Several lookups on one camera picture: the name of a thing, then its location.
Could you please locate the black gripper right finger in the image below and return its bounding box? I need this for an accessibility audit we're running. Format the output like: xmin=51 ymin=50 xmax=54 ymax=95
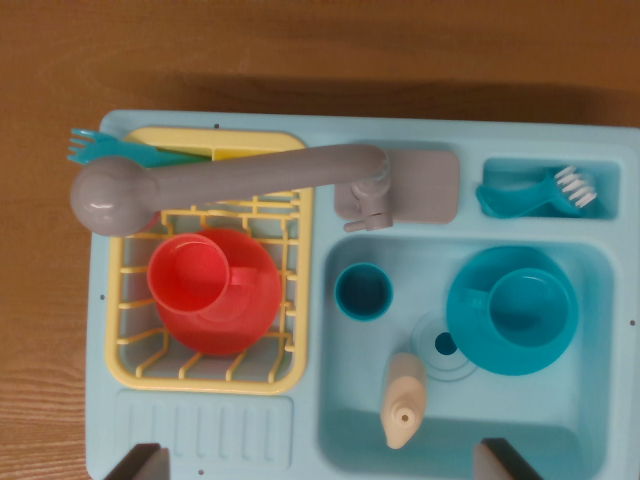
xmin=473 ymin=437 xmax=544 ymax=480

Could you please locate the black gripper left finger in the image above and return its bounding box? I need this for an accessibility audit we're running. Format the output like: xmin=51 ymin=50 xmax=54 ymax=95
xmin=102 ymin=442 xmax=171 ymax=480

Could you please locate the beige detergent bottle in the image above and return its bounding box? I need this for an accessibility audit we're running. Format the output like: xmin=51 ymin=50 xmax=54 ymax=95
xmin=380 ymin=351 xmax=429 ymax=450

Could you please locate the light blue toy sink unit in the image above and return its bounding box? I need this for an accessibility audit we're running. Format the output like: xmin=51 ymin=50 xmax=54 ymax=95
xmin=83 ymin=109 xmax=640 ymax=480

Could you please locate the yellow dish rack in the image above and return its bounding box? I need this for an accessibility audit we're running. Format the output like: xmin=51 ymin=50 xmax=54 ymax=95
xmin=103 ymin=127 xmax=315 ymax=396

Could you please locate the teal plate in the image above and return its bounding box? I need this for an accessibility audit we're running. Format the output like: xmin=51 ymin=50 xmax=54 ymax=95
xmin=445 ymin=245 xmax=580 ymax=377

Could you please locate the red plate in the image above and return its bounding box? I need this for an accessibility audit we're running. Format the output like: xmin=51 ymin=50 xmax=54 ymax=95
xmin=155 ymin=228 xmax=282 ymax=356

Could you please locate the teal tumbler cup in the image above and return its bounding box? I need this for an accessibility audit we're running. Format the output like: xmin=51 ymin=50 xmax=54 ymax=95
xmin=334 ymin=262 xmax=395 ymax=323

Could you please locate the teal dish brush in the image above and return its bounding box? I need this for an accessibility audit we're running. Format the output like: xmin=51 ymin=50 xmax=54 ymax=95
xmin=474 ymin=166 xmax=597 ymax=220

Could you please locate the grey toy faucet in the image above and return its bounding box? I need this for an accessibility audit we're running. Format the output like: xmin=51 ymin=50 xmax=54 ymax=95
xmin=69 ymin=143 xmax=461 ymax=237

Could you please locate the teal toy fork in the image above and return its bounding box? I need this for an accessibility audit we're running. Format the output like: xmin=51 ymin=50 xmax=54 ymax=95
xmin=67 ymin=127 xmax=166 ymax=169

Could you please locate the teal cup with handle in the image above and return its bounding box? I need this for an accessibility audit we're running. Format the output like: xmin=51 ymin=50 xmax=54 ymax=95
xmin=452 ymin=267 xmax=571 ymax=351

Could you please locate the red cup with handle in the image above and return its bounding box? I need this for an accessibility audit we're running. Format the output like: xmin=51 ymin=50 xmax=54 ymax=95
xmin=147 ymin=233 xmax=259 ymax=314

